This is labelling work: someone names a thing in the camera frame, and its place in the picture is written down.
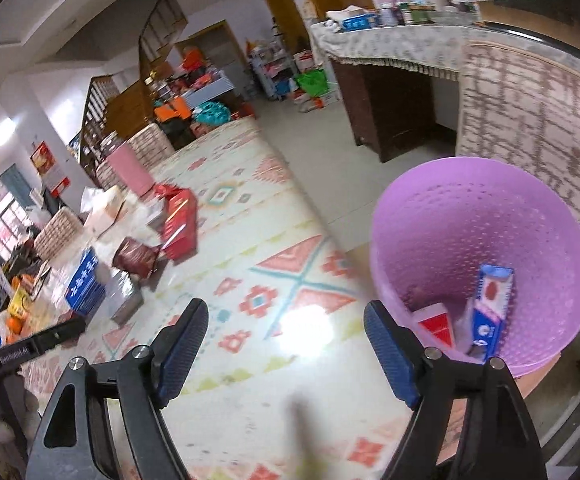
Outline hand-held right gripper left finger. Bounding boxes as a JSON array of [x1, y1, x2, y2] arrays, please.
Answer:
[[26, 298, 209, 480]]

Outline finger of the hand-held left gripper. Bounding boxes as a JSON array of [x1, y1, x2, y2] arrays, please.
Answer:
[[38, 316, 88, 357]]

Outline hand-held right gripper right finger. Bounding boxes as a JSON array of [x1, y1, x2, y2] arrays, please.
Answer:
[[363, 300, 551, 480]]

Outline dark red box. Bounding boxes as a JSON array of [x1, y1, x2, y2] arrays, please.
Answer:
[[112, 236, 163, 281]]

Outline purple plastic bin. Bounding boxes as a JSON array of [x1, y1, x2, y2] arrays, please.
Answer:
[[369, 156, 580, 379]]

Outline yellow packet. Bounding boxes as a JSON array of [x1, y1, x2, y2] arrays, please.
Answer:
[[8, 287, 33, 318]]

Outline blue printed box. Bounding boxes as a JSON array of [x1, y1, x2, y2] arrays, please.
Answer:
[[64, 247, 108, 317]]

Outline small red and white box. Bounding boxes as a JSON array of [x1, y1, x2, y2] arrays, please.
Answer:
[[412, 302, 457, 348]]

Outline silver grey box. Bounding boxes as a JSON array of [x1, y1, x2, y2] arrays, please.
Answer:
[[110, 270, 144, 326]]

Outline woven back chair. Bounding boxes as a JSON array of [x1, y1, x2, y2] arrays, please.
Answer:
[[456, 41, 580, 281], [127, 122, 175, 166], [34, 206, 85, 261]]

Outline blue and white carton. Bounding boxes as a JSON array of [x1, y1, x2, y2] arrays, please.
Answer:
[[470, 265, 515, 357]]

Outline white tissue box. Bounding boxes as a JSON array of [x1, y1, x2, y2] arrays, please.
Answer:
[[80, 185, 125, 236]]

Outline long red box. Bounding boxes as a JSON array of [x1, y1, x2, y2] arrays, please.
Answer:
[[159, 187, 199, 261]]

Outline blue curtain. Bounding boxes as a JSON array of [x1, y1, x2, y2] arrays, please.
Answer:
[[0, 165, 35, 208]]

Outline red plastic wrapper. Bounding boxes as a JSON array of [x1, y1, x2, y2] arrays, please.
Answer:
[[151, 183, 183, 202]]

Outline pink bottle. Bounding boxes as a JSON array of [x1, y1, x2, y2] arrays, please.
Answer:
[[106, 142, 155, 196]]

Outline wooden staircase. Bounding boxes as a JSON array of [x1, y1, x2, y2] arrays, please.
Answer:
[[77, 0, 191, 171]]

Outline teal woven bag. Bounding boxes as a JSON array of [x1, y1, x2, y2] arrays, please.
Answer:
[[192, 101, 231, 126]]

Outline dark wooden sideboard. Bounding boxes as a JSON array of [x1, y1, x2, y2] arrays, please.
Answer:
[[330, 57, 438, 163]]

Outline green bag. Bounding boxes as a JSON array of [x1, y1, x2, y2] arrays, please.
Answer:
[[295, 70, 328, 98]]

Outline floral fringed cloth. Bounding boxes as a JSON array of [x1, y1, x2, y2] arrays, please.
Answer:
[[310, 12, 476, 81]]

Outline blue packet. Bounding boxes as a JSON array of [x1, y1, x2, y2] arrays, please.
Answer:
[[342, 14, 381, 32]]

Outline wooden door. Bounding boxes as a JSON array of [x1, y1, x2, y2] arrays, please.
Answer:
[[256, 0, 315, 56]]

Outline red wall poster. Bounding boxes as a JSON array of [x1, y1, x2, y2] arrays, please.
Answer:
[[30, 141, 70, 196]]

